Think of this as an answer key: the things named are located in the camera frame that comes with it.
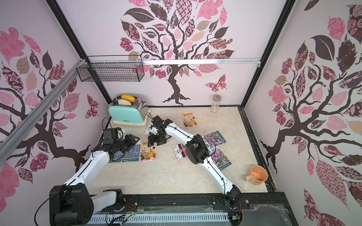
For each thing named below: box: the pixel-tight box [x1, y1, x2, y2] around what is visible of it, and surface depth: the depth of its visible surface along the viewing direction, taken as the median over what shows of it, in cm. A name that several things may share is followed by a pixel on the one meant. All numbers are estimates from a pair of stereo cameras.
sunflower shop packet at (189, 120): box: [181, 111, 199, 129], surface depth 113 cm
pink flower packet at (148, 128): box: [143, 122, 154, 135], surface depth 108 cm
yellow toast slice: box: [121, 94, 136, 103], surface depth 101 cm
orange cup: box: [244, 165, 269, 186], surface depth 79 cm
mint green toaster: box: [108, 93, 151, 126], surface depth 104 cm
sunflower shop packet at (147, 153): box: [139, 140, 157, 162], surface depth 94 cm
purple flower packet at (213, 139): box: [201, 130, 227, 148], surface depth 102 cm
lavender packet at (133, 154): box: [122, 138, 141, 163], surface depth 94 cm
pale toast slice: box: [117, 99, 132, 106], surface depth 100 cm
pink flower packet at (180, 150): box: [172, 143, 188, 161], surface depth 95 cm
